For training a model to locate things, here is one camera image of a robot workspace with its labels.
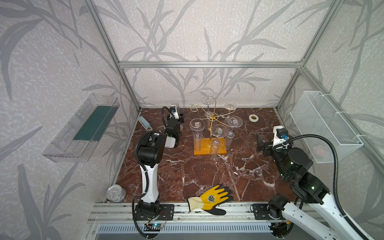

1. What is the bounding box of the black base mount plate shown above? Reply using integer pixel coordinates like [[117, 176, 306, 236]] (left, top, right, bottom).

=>
[[134, 204, 175, 221], [250, 203, 272, 220]]

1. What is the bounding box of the gold wire wine glass rack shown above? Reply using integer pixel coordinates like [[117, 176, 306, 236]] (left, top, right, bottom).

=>
[[190, 96, 229, 139]]

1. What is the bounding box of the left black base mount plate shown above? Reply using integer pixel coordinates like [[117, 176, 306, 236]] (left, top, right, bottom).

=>
[[134, 204, 175, 221]]

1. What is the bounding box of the white wire mesh basket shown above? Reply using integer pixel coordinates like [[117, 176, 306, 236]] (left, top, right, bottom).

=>
[[291, 91, 364, 160]]

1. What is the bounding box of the white tape roll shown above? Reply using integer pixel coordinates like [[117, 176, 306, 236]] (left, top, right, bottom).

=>
[[249, 114, 259, 123]]

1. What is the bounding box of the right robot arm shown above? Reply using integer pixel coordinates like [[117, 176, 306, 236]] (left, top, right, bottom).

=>
[[257, 126, 371, 240]]

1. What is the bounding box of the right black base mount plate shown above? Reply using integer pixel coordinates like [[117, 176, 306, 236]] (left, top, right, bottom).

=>
[[250, 203, 272, 220]]

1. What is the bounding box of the yellow black work glove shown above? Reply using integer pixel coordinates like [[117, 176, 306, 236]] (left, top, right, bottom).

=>
[[188, 184, 234, 216]]

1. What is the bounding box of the pink item in basket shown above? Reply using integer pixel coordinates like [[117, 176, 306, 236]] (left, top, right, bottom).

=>
[[312, 145, 329, 158]]

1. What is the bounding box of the green circuit board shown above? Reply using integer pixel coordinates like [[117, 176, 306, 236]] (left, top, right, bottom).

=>
[[144, 223, 166, 232]]

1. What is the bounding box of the aluminium front rail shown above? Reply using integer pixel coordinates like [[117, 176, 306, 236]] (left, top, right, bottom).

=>
[[86, 201, 331, 224]]

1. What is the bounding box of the clear acrylic wall shelf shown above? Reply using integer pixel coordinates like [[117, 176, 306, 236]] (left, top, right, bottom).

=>
[[43, 94, 120, 163]]

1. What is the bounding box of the grey remote control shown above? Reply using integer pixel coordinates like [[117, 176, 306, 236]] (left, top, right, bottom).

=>
[[138, 116, 153, 131]]

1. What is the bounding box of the yellow wooden rack base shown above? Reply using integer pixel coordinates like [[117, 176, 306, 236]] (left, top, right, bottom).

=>
[[194, 138, 227, 156]]

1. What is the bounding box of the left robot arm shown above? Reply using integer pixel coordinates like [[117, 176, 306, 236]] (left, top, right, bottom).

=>
[[133, 103, 184, 219]]

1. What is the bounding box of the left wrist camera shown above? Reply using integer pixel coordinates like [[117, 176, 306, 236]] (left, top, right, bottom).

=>
[[170, 103, 181, 120]]

